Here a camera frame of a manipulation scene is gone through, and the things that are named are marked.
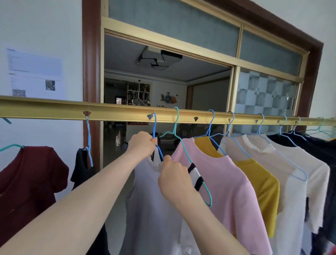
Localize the white paper notice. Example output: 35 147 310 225
6 48 65 100

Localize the brown door frame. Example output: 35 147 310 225
82 0 324 171

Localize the white lace blouse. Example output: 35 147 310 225
119 150 200 255

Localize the gold framed glass door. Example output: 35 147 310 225
101 0 310 168

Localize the ceiling lamp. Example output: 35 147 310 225
138 46 183 71

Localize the person's right forearm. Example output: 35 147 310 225
176 194 250 255

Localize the black t-shirt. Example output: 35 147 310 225
70 148 111 255

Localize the dark red t-shirt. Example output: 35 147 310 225
0 146 69 247

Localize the sheer white lace-collar shirt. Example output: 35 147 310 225
219 134 308 255

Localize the mustard yellow t-shirt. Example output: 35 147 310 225
194 136 281 238

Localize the indoor wall shelf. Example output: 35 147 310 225
126 82 152 105

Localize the pink t-shirt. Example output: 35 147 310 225
171 138 273 255

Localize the person's right hand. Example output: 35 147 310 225
157 155 200 208

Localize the black sheer blouse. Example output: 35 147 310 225
266 131 336 255

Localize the teal wire hanger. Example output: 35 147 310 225
159 106 212 207
0 117 26 152
296 117 334 137

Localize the person's left hand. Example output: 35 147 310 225
127 131 158 161

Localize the person's left forearm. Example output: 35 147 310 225
0 150 144 255

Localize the gold clothes rail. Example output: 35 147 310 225
0 95 336 126

